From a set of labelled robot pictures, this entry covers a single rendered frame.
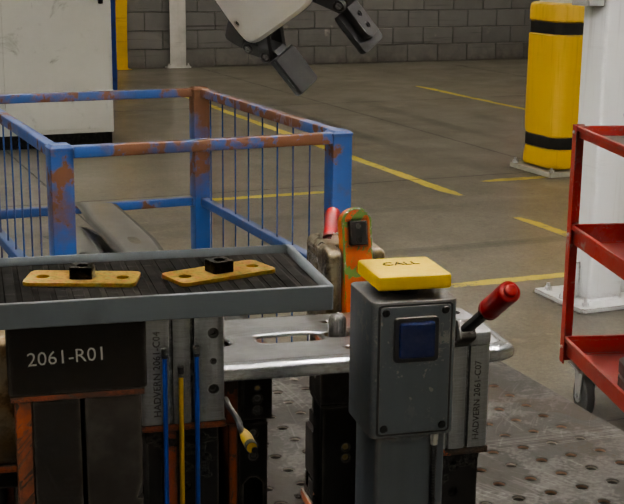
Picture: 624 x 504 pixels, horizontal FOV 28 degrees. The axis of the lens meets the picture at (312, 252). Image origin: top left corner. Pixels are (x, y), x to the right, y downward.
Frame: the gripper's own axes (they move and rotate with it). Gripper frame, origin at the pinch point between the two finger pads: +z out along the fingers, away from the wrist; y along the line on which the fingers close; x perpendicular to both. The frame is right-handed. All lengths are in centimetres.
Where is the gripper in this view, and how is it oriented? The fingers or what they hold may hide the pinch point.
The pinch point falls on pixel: (333, 59)
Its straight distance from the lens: 112.2
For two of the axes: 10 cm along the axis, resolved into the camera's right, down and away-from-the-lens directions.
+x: 5.1, -5.8, 6.4
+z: 6.1, 7.6, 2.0
